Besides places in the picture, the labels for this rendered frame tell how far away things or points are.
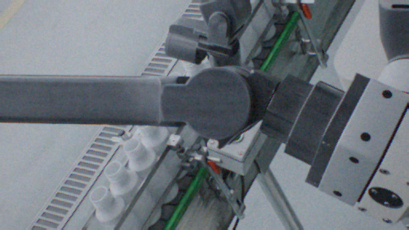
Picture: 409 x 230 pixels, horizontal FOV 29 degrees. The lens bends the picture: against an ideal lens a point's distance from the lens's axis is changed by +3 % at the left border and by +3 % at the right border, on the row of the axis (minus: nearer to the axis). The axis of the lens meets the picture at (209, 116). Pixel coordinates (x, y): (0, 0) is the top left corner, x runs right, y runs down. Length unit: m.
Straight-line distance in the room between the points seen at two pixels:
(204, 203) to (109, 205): 0.26
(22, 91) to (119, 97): 0.11
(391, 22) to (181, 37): 0.52
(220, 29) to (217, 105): 0.45
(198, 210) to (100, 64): 2.29
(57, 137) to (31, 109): 2.74
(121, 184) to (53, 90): 0.65
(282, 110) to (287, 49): 1.06
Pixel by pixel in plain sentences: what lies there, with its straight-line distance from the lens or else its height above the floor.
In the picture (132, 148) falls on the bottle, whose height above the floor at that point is 1.14.
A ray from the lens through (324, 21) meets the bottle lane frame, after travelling 2.02.
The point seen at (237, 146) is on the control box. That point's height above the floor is 1.10.
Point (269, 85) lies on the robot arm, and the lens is 0.82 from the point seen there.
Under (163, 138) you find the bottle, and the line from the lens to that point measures 1.59.
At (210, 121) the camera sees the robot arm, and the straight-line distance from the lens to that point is 0.82.
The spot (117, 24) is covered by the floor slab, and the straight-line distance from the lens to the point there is 4.07.
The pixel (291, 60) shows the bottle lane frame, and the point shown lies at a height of 0.93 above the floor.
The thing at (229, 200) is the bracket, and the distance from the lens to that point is 1.66.
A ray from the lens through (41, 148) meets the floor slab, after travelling 3.66.
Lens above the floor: 2.15
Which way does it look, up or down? 41 degrees down
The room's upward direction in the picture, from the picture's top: 31 degrees counter-clockwise
